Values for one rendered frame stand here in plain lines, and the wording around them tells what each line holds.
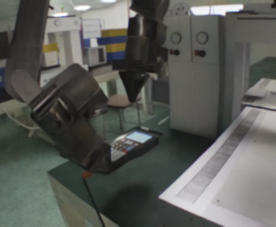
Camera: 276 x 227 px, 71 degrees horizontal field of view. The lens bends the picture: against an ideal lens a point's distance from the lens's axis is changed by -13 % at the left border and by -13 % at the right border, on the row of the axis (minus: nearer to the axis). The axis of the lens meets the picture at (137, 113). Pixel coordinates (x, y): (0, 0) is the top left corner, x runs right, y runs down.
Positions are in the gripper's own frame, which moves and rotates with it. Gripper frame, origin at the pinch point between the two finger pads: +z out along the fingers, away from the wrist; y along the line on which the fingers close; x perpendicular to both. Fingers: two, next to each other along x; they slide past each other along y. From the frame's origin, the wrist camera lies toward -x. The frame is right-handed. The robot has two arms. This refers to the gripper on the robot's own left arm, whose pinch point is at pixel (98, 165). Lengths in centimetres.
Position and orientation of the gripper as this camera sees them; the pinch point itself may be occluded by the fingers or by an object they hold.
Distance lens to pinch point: 50.2
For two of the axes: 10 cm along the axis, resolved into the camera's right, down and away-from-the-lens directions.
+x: -5.1, 7.3, -4.4
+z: 3.8, 6.6, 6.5
